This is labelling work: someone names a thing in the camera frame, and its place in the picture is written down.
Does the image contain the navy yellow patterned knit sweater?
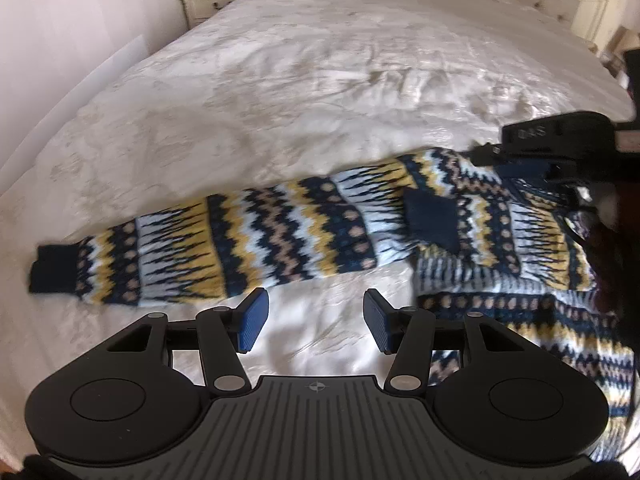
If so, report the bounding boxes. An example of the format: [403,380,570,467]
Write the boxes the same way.
[28,146,640,418]

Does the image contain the white embroidered bedspread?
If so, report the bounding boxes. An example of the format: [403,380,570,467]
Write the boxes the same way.
[1,0,632,465]

